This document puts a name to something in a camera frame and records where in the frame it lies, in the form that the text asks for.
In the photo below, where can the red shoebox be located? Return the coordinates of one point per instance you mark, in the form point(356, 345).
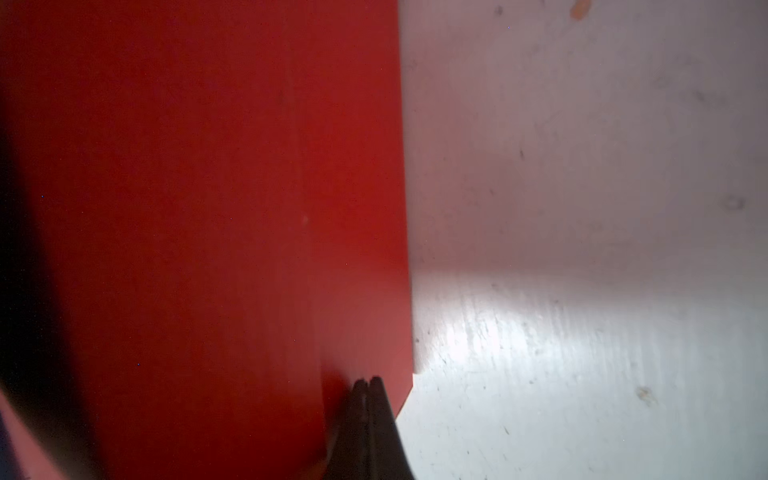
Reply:
point(203, 234)

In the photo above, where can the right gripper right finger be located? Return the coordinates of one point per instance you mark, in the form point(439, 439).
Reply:
point(386, 455)

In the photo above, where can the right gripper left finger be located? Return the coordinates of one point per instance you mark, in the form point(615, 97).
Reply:
point(349, 456)

